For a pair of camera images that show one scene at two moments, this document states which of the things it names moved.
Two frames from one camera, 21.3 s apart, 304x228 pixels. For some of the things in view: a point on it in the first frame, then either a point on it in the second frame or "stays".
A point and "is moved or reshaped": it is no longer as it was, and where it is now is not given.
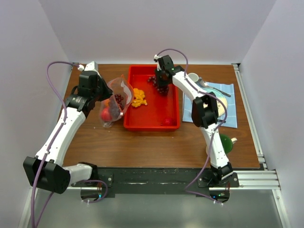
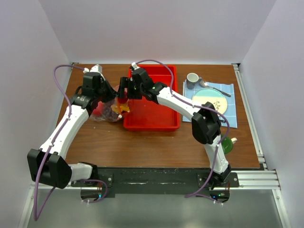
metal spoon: (203, 83) stays
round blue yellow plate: (220, 106) stays
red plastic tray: (162, 112) stays
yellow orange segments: (138, 96) to (118, 108)
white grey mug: (194, 77) stays
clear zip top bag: (113, 108) is moved or reshaped
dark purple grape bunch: (118, 98) to (109, 114)
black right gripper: (159, 82) to (126, 82)
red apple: (106, 114) to (98, 110)
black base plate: (159, 180) stays
